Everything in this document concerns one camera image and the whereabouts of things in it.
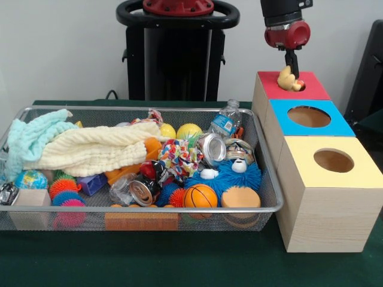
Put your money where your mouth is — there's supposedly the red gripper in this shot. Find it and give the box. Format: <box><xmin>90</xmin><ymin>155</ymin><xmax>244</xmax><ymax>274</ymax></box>
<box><xmin>264</xmin><ymin>20</ymin><xmax>312</xmax><ymax>79</ymax></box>

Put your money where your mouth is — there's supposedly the yellow plush duck toy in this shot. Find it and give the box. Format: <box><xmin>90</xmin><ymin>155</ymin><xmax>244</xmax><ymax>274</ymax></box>
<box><xmin>276</xmin><ymin>65</ymin><xmax>306</xmax><ymax>92</ymax></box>

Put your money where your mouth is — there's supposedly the colourful knotted rope toy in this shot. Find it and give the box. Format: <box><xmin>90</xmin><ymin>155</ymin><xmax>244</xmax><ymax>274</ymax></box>
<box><xmin>130</xmin><ymin>109</ymin><xmax>205</xmax><ymax>181</ymax></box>

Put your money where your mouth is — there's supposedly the cream waffle cloth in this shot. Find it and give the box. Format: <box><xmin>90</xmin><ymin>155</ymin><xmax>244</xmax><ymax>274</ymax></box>
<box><xmin>23</xmin><ymin>122</ymin><xmax>171</xmax><ymax>178</ymax></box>

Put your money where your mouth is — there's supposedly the mint green waffle cloth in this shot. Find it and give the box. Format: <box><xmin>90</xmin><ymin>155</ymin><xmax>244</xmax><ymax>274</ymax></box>
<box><xmin>4</xmin><ymin>109</ymin><xmax>79</xmax><ymax>183</ymax></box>

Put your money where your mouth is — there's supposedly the wooden box with three holes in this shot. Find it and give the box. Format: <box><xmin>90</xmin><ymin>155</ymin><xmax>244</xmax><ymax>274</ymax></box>
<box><xmin>250</xmin><ymin>70</ymin><xmax>383</xmax><ymax>254</ymax></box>

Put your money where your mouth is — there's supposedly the shallow clear mesh bin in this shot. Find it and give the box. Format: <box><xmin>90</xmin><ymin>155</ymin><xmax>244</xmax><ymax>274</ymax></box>
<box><xmin>0</xmin><ymin>106</ymin><xmax>284</xmax><ymax>233</ymax></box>

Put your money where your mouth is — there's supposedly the black chair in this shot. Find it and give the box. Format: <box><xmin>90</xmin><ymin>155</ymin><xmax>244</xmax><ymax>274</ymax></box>
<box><xmin>344</xmin><ymin>19</ymin><xmax>383</xmax><ymax>120</ymax></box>

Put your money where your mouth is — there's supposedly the dark green table cloth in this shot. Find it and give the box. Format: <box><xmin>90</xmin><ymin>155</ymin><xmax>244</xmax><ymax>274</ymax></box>
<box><xmin>0</xmin><ymin>100</ymin><xmax>383</xmax><ymax>287</ymax></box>
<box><xmin>357</xmin><ymin>116</ymin><xmax>383</xmax><ymax>141</ymax></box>

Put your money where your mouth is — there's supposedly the crushed drink can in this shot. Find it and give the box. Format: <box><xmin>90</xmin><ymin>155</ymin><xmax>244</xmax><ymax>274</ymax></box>
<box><xmin>196</xmin><ymin>132</ymin><xmax>227</xmax><ymax>168</ymax></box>

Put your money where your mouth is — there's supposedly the yellow ball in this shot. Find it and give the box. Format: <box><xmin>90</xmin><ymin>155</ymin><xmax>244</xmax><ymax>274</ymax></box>
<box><xmin>176</xmin><ymin>123</ymin><xmax>203</xmax><ymax>141</ymax></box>
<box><xmin>159</xmin><ymin>123</ymin><xmax>177</xmax><ymax>139</ymax></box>

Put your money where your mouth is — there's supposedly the blue fuzzy monster toy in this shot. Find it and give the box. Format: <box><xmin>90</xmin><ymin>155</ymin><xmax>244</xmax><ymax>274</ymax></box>
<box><xmin>185</xmin><ymin>158</ymin><xmax>262</xmax><ymax>200</ymax></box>

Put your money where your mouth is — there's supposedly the tan round foam disc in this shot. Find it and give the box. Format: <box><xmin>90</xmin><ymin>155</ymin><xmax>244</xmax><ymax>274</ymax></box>
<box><xmin>220</xmin><ymin>187</ymin><xmax>262</xmax><ymax>208</ymax></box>

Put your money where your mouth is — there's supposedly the orange toy basketball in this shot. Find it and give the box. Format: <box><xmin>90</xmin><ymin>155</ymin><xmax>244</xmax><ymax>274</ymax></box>
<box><xmin>183</xmin><ymin>184</ymin><xmax>218</xmax><ymax>209</ymax></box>

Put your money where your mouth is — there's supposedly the orange plastic building block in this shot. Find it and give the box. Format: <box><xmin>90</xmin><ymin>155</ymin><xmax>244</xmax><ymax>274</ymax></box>
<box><xmin>104</xmin><ymin>137</ymin><xmax>163</xmax><ymax>186</ymax></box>
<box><xmin>104</xmin><ymin>204</ymin><xmax>180</xmax><ymax>231</ymax></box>

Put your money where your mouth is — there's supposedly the black and red drink can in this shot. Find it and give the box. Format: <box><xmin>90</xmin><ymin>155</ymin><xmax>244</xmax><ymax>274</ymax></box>
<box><xmin>128</xmin><ymin>178</ymin><xmax>163</xmax><ymax>207</ymax></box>

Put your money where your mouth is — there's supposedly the small globe ball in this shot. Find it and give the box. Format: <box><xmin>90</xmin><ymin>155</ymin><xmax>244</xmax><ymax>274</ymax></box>
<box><xmin>13</xmin><ymin>170</ymin><xmax>49</xmax><ymax>191</ymax></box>

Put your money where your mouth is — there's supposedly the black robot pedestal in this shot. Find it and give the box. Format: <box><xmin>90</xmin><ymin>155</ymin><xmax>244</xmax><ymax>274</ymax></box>
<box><xmin>115</xmin><ymin>0</ymin><xmax>241</xmax><ymax>102</ymax></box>

